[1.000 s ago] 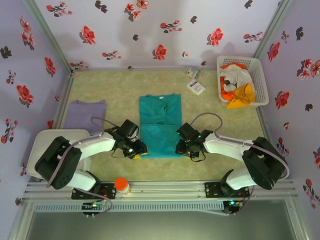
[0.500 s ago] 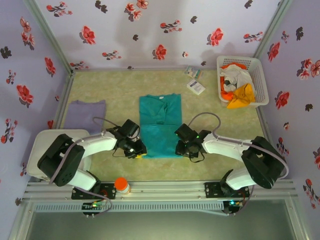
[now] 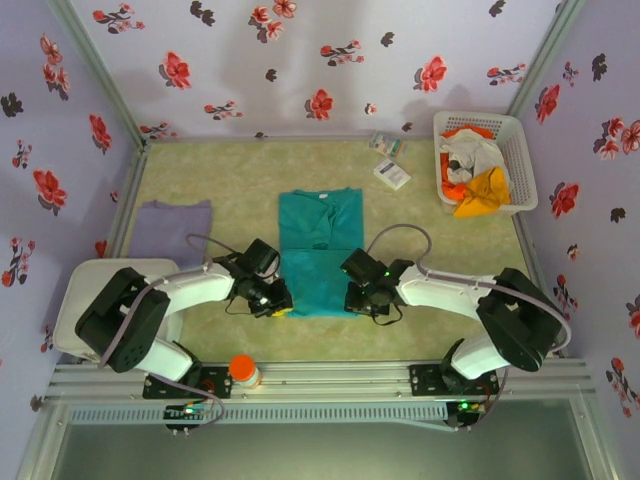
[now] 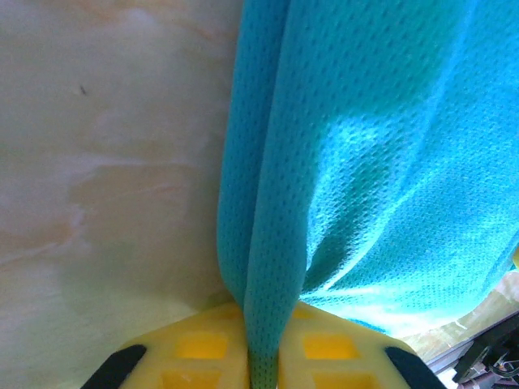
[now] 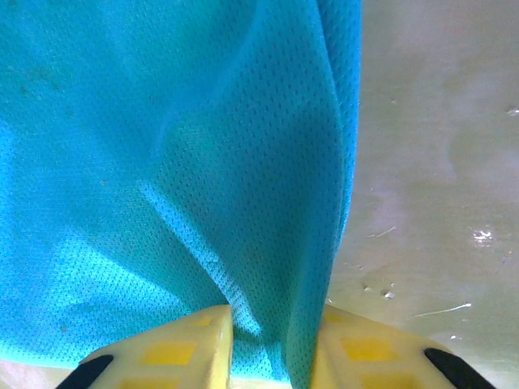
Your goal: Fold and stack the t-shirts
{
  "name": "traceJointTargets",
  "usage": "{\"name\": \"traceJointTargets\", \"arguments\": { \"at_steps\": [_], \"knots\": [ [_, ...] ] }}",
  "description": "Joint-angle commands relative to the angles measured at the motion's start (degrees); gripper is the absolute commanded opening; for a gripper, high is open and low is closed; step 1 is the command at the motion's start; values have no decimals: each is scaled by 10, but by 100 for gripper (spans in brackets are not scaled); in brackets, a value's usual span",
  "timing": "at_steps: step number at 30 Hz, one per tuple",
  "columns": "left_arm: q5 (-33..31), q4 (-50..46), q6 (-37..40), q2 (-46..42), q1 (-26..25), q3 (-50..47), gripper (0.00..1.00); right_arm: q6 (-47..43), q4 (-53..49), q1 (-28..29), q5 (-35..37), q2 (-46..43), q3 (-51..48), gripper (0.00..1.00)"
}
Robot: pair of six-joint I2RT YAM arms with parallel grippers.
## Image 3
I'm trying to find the teal t-shirt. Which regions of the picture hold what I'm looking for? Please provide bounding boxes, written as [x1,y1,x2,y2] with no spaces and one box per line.
[277,187,365,319]

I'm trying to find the jar with orange lid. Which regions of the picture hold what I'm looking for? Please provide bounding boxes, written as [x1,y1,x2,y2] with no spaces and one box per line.
[227,353,263,391]

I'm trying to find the folded lavender t-shirt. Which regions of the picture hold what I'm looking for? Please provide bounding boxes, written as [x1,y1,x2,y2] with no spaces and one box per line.
[134,199,214,272]

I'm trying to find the white purple paper packet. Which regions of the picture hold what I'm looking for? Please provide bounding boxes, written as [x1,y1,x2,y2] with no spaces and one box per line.
[371,156,413,192]

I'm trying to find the red-orange t-shirt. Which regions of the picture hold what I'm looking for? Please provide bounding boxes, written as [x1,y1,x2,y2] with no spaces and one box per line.
[439,126,490,202]

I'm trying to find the green white paper packet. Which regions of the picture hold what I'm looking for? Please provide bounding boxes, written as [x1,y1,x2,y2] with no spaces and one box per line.
[368,130,409,159]

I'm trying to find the white grey t-shirt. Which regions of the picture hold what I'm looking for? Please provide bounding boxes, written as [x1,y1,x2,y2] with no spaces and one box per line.
[439,128,512,187]

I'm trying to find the white plastic laundry basket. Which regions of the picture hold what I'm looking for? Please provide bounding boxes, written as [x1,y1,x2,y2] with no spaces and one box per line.
[432,110,540,217]

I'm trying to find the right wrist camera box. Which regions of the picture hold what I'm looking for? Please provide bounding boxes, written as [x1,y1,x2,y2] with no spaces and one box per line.
[340,247,387,287]

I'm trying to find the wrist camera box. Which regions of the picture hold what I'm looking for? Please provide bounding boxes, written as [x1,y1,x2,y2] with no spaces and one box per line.
[340,247,387,287]
[243,237,282,277]

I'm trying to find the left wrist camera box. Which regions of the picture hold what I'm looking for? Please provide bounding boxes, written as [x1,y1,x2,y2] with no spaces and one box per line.
[243,237,282,277]

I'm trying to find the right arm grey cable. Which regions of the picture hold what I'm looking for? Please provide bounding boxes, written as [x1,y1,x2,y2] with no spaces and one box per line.
[365,223,573,432]

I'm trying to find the aluminium mounting rail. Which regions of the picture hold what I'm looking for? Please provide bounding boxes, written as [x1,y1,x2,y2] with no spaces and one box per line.
[46,356,597,402]

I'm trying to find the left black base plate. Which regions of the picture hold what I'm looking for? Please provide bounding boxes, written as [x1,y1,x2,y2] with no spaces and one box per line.
[141,363,235,401]

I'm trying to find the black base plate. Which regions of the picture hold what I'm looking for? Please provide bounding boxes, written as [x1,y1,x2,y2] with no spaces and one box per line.
[141,363,235,401]
[407,363,502,400]

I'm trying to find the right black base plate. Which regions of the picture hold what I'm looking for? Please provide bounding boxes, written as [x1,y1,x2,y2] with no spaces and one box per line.
[407,363,502,400]

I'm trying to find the grey slotted cable duct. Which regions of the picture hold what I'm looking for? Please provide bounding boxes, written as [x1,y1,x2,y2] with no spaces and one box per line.
[66,402,450,427]

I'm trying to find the aluminium side rail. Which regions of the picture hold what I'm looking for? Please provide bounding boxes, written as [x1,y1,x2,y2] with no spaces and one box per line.
[106,143,152,261]

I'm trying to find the aluminium corner post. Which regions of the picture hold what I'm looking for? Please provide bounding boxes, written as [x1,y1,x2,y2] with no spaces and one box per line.
[45,0,152,150]
[503,0,587,122]

